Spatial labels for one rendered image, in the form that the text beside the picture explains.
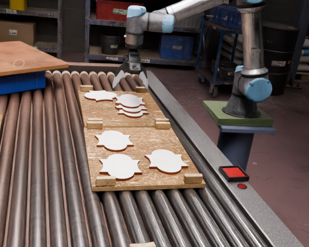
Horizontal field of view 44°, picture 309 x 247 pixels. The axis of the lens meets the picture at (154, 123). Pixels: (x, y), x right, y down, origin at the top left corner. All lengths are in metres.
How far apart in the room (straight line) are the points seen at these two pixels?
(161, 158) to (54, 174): 0.35
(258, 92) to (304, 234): 1.33
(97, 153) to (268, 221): 0.58
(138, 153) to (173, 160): 0.13
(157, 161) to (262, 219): 0.37
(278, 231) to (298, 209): 1.90
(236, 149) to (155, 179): 0.81
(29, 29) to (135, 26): 4.46
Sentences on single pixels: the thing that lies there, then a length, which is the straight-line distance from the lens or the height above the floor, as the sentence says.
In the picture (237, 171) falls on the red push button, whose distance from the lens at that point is 1.34.
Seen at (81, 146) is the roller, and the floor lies 0.92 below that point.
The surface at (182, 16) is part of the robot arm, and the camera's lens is 1.76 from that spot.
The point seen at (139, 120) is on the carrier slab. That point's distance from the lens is 1.59.
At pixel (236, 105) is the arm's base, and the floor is 0.95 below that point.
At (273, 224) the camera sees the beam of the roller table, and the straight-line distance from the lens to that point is 1.16.
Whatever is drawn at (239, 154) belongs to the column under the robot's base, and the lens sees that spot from 1.96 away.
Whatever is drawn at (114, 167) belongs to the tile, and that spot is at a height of 0.95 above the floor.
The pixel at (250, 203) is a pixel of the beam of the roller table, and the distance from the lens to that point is 1.22.
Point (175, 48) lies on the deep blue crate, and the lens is 5.94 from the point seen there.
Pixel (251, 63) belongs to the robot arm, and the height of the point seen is 1.19.
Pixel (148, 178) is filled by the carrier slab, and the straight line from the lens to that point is 1.20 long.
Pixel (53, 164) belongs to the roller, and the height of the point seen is 0.92.
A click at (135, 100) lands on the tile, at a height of 0.97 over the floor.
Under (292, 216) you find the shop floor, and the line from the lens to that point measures 2.94.
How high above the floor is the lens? 1.56
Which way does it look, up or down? 23 degrees down
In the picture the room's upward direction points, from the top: 7 degrees clockwise
